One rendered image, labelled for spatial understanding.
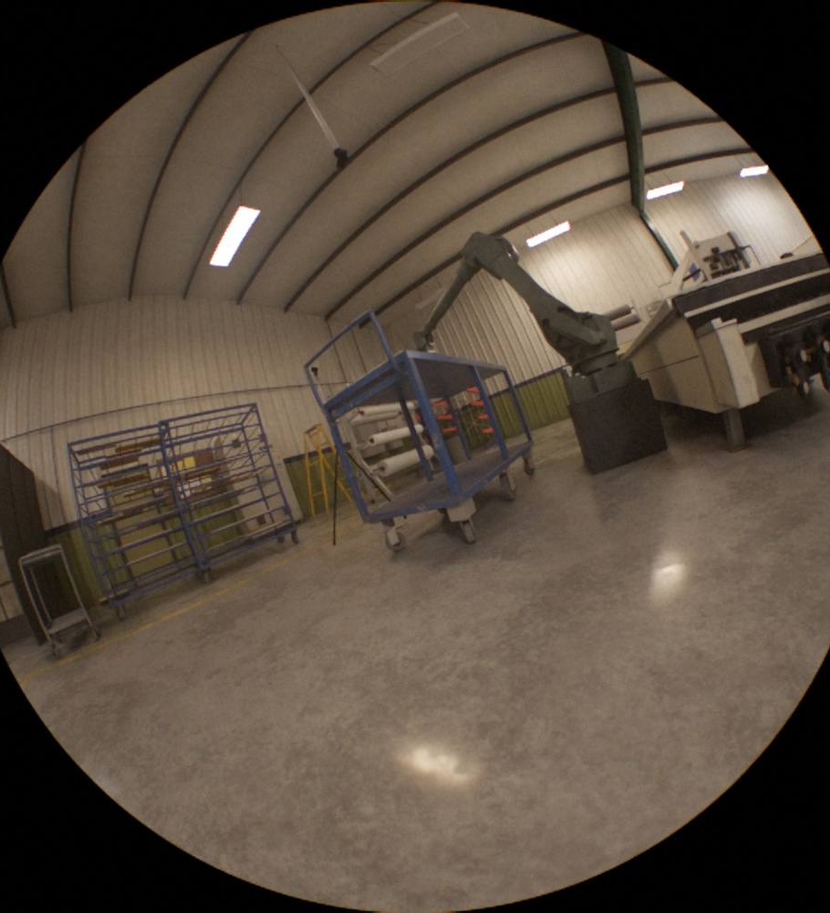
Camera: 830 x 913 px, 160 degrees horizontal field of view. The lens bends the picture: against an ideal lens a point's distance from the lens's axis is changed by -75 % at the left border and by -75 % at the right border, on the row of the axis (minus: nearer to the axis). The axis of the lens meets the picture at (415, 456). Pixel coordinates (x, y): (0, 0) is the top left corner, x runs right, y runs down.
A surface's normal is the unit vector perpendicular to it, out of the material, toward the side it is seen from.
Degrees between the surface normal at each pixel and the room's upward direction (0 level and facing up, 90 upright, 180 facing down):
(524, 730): 0
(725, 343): 90
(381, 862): 0
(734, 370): 90
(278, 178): 172
